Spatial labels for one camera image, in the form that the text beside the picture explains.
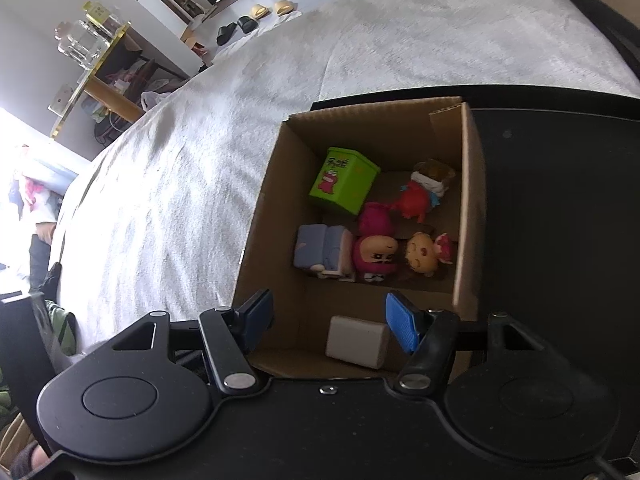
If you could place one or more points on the brown white toy figure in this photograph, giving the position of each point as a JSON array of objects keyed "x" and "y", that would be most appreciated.
[{"x": 434, "y": 175}]

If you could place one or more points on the grey sofa toy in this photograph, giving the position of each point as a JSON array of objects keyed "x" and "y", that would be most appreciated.
[{"x": 320, "y": 247}]

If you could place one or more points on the white rectangular block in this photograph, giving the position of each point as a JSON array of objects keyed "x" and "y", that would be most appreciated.
[{"x": 357, "y": 342}]

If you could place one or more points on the yellow slipper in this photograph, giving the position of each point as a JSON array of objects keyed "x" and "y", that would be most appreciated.
[
  {"x": 284, "y": 7},
  {"x": 260, "y": 11}
]

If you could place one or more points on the green striped cloth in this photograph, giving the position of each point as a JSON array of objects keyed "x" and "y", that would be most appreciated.
[{"x": 60, "y": 327}]

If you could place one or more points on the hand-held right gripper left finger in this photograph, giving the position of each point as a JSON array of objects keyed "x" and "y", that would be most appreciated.
[{"x": 257, "y": 315}]

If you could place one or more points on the magenta toy figure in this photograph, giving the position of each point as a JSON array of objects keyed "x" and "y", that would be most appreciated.
[{"x": 375, "y": 250}]

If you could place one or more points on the white cabinet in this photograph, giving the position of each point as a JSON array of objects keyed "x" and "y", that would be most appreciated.
[{"x": 165, "y": 12}]

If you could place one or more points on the clear glass jar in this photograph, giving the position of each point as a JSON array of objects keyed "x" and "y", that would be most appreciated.
[{"x": 85, "y": 42}]

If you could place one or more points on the white plastic bag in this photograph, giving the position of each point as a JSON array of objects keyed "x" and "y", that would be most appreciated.
[{"x": 152, "y": 100}]

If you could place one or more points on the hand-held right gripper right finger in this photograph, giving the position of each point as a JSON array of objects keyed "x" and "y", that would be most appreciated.
[{"x": 402, "y": 317}]

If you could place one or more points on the red crab toy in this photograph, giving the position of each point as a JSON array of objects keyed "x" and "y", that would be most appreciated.
[{"x": 412, "y": 202}]

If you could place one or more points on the green toy box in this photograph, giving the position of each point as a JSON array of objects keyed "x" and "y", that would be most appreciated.
[{"x": 340, "y": 182}]

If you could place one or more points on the black tray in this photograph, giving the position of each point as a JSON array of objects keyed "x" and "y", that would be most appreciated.
[{"x": 550, "y": 210}]

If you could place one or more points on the brown cardboard box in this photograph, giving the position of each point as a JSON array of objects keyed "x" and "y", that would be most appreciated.
[{"x": 277, "y": 230}]

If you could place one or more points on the black slipper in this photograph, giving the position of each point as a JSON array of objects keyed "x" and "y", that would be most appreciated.
[
  {"x": 226, "y": 34},
  {"x": 246, "y": 23}
]

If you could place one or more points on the yellow faced toy figure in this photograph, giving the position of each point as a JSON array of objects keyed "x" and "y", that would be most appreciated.
[{"x": 422, "y": 255}]

